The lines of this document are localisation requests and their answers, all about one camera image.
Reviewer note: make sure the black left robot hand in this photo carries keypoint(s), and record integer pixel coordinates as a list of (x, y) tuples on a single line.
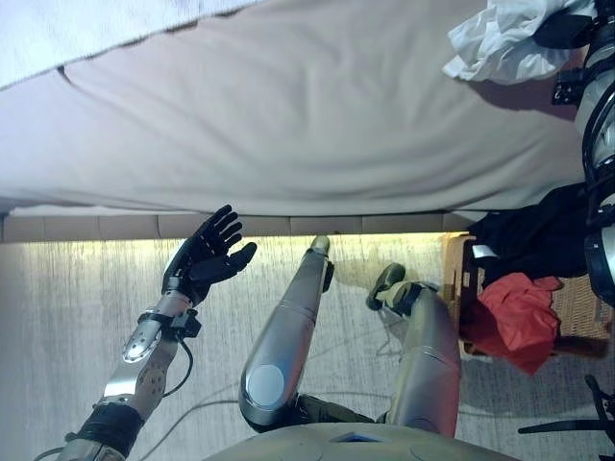
[(206, 259)]

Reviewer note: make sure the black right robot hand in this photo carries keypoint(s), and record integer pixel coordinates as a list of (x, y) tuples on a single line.
[(567, 31)]

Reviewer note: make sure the white garment with blue print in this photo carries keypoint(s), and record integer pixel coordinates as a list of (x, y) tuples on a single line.
[(499, 43)]

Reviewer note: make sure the black garment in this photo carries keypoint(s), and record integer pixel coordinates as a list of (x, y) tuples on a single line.
[(533, 235)]

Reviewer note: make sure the red garment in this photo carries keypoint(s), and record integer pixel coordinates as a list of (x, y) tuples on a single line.
[(519, 322)]

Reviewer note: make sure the large bed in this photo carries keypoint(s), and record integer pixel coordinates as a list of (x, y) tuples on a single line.
[(288, 120)]

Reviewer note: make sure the woven wicker basket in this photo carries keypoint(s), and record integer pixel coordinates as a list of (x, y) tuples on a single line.
[(581, 307)]

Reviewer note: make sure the grey striped rug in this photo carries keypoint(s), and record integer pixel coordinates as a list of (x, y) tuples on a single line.
[(72, 312)]

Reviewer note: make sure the grey robot torso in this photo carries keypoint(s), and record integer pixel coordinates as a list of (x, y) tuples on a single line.
[(336, 444)]

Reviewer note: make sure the silver right robot leg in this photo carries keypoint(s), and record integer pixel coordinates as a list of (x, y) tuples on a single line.
[(427, 365)]

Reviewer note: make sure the white textured blanket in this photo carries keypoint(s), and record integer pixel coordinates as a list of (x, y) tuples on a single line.
[(72, 29)]

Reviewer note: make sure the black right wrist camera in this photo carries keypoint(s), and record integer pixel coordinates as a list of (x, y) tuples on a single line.
[(567, 86)]

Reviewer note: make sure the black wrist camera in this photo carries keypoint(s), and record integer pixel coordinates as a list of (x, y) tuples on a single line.
[(187, 324), (567, 86)]

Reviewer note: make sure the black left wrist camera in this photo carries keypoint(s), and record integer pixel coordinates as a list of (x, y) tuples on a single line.
[(187, 324)]

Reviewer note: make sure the tan upholstered bed frame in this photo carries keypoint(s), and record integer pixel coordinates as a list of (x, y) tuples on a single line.
[(120, 228)]

